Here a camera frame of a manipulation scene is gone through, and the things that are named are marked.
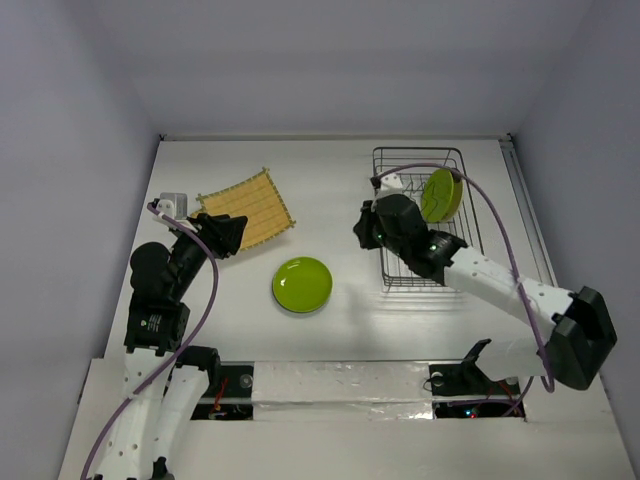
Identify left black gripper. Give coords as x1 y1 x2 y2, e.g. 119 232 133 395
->
169 211 246 297

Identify square bamboo tray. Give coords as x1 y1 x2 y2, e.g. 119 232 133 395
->
196 168 295 251

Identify green plate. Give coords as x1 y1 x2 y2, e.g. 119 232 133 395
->
420 168 464 224
271 256 333 314

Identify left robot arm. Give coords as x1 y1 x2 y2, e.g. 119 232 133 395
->
81 207 248 479

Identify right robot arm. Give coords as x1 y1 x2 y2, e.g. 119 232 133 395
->
353 194 617 391

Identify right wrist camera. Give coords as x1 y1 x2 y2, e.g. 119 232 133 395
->
370 173 404 198

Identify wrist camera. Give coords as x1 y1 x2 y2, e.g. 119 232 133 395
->
151 192 188 221
370 173 404 198

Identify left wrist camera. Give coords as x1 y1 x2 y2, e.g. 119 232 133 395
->
151 192 188 221

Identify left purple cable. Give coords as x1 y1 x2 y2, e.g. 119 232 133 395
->
74 204 221 480

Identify purple cable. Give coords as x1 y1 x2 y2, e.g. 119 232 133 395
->
372 162 556 419
74 204 221 480

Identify black wire dish rack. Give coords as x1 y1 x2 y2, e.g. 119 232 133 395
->
373 147 483 295

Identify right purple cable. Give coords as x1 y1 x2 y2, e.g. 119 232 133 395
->
372 162 556 419

